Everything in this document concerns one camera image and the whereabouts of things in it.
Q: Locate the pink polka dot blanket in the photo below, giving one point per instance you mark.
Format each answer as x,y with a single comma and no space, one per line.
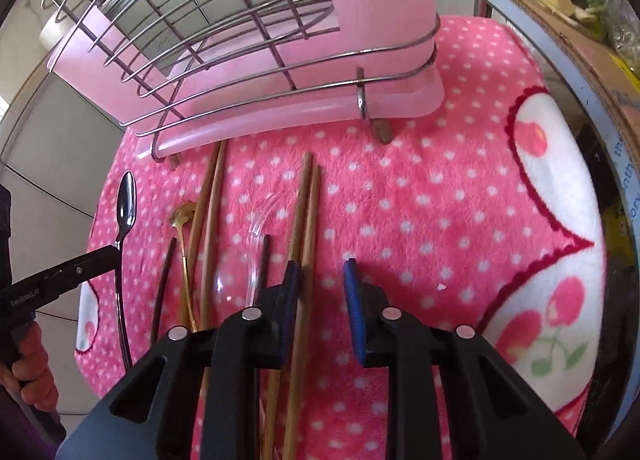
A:
439,218

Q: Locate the person left hand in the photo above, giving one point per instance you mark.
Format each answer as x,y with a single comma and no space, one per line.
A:
31,376

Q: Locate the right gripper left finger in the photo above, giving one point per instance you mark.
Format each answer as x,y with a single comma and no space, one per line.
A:
150,413

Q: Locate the clear plastic spoon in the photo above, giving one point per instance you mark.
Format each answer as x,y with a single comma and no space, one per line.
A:
255,256

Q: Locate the wooden chopstick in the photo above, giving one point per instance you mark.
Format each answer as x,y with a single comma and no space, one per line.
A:
191,251
304,309
296,242
207,308

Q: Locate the black spoon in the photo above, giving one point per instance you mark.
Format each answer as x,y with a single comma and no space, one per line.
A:
126,214

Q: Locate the cardboard sheet on shelf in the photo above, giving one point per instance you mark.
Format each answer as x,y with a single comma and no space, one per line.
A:
592,71

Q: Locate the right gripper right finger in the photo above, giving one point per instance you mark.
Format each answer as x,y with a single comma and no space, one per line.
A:
448,388

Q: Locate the pink plastic drip tray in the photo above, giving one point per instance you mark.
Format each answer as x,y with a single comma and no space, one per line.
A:
242,93

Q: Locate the metal storage shelf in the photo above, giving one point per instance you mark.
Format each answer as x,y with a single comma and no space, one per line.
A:
574,133

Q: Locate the gold spoon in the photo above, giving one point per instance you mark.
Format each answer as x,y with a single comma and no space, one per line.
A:
181,216

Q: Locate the dark thin chopstick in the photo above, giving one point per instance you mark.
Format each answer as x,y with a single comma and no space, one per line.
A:
159,300

